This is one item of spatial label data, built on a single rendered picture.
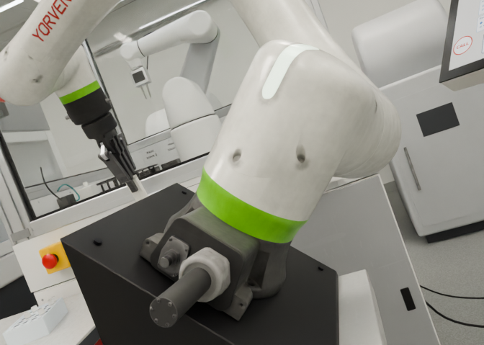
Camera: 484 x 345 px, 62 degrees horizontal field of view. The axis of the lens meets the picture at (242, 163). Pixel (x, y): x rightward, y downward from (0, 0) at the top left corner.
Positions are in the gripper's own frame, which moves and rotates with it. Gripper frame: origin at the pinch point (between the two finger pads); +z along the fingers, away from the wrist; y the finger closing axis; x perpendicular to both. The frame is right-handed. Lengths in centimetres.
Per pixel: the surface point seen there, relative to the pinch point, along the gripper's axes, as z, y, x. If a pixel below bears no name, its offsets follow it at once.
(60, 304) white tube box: 12.9, 18.4, -21.9
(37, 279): 15.3, -0.9, -40.3
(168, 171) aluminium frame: 0.9, -6.0, 7.4
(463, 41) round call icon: -7, 6, 80
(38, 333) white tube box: 11.0, 28.7, -21.1
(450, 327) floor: 114, -30, 72
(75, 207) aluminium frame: 0.8, -6.0, -21.1
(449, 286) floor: 125, -60, 84
